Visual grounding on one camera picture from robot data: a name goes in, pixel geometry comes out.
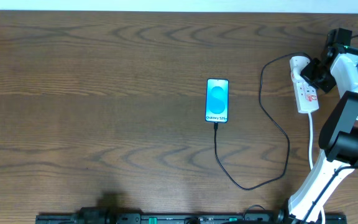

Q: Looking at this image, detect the white power strip cord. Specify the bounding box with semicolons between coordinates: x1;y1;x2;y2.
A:
308;112;326;224

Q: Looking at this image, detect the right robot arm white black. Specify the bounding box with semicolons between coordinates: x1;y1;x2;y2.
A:
273;28;358;223

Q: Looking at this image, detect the black USB charging cable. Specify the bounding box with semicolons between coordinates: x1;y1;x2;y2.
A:
213;52;313;191

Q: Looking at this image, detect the white power strip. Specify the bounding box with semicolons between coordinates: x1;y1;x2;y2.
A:
290;56;319;114

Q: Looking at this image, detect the blue Galaxy smartphone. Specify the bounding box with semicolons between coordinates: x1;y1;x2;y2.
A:
205;78;229;123

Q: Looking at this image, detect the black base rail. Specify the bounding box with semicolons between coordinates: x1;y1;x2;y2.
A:
35;206;347;224

